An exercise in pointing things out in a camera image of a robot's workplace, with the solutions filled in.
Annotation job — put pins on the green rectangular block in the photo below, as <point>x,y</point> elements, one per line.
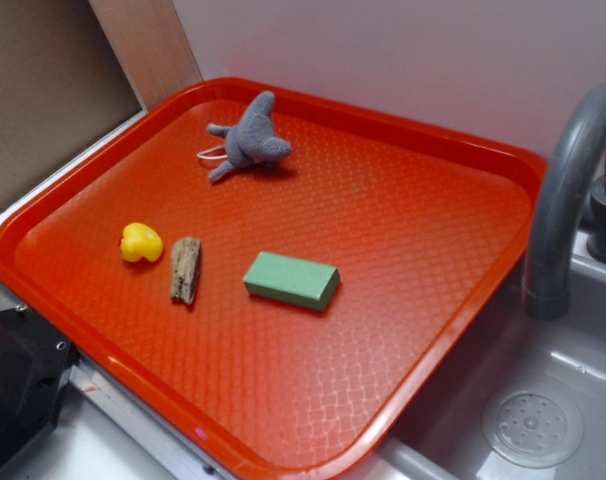
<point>293,281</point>

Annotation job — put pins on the yellow rubber duck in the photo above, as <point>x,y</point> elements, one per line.
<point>139,241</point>

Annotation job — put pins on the grey plastic sink basin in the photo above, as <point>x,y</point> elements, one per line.
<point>516,398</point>

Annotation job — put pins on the brown wood piece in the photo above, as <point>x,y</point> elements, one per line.
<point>186,269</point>

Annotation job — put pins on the red plastic tray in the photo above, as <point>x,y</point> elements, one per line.
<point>423,224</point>

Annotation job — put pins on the grey curved faucet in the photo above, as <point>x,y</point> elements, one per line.
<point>577,161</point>

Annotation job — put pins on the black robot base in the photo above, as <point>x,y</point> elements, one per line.
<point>35,363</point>

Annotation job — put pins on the brown cardboard panel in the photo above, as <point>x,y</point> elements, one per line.
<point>74,73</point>

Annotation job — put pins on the grey plush toy animal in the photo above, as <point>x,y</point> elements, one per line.
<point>252,141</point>

